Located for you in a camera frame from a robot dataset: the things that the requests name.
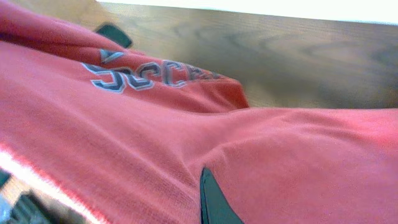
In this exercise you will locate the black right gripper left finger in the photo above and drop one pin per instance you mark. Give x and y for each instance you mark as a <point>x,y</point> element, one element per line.
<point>27,209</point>

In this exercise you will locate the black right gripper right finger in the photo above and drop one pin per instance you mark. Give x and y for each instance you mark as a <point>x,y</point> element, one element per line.
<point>215,208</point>

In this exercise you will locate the red soccer t-shirt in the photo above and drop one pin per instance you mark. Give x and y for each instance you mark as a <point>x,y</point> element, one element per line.
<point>124,137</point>

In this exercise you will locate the black garment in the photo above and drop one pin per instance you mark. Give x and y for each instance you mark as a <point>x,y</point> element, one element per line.
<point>114,33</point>

